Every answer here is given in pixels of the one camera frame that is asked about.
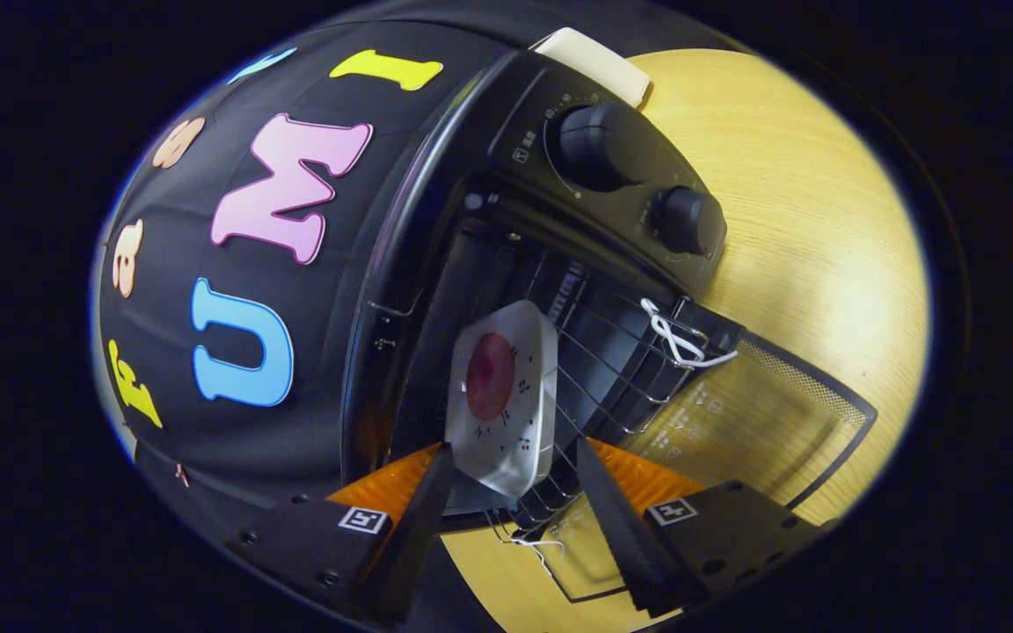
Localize pink ham slice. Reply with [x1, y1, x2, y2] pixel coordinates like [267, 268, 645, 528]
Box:
[466, 331, 516, 422]

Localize black toaster oven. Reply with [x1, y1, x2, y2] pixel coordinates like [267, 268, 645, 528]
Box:
[341, 48, 878, 608]

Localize metal oven wire rack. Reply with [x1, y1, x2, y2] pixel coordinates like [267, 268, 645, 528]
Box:
[489, 255, 740, 542]

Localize white square plate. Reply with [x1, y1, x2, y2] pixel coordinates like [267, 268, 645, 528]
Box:
[444, 300, 559, 499]

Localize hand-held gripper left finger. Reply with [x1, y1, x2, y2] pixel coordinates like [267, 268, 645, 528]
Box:
[225, 442, 456, 627]

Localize white pop-up toaster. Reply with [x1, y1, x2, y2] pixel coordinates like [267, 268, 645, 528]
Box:
[531, 26, 652, 108]

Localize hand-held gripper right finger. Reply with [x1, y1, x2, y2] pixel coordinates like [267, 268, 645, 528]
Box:
[575, 437, 824, 616]

